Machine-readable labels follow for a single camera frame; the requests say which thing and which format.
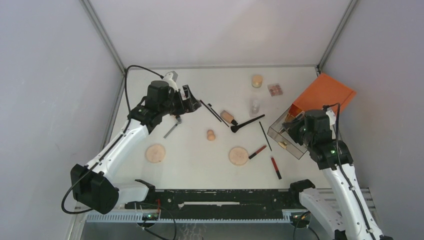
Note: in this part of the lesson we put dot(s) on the round powder puff centre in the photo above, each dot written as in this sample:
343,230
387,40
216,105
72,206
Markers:
238,156

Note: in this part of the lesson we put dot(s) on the long black makeup pencil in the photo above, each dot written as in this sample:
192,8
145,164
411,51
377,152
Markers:
210,110

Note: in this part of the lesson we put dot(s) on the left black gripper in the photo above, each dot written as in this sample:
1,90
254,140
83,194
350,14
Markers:
186,106

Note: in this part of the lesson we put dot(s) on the silver mascara wand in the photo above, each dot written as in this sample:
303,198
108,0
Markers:
178,122

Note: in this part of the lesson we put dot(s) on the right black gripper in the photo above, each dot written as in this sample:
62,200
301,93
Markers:
291,129

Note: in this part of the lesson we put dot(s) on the round beige powder jar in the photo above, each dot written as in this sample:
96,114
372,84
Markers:
257,80

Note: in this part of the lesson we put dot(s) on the red lip gloss tube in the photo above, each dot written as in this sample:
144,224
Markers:
257,152

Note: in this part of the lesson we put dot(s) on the beige foundation tube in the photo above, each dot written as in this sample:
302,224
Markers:
229,118

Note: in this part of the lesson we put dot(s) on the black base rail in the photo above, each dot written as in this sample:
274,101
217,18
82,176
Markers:
219,204

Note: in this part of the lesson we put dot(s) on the clear small bottle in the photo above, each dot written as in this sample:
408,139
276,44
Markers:
254,108

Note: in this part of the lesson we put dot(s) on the black powder brush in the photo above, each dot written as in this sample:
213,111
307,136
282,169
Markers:
235,128

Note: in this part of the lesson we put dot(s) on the red lipstick pencil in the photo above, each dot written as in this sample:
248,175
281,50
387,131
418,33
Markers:
276,168

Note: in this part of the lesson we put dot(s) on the beige makeup sponge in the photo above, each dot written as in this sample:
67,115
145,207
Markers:
211,135

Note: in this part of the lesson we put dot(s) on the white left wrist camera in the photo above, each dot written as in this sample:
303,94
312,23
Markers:
171,79

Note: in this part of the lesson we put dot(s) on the round powder puff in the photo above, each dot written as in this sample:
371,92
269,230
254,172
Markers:
238,156
156,153

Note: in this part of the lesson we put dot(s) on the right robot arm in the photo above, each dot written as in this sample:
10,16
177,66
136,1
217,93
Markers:
353,220

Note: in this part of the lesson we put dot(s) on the clear blush palette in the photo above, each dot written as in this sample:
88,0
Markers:
275,89

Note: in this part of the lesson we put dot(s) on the round powder puff left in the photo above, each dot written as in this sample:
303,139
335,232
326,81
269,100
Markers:
156,153

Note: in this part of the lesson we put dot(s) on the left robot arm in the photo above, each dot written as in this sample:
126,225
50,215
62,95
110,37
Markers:
91,184

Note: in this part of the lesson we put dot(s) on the orange clear drawer organizer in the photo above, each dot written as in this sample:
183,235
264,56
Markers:
324,93

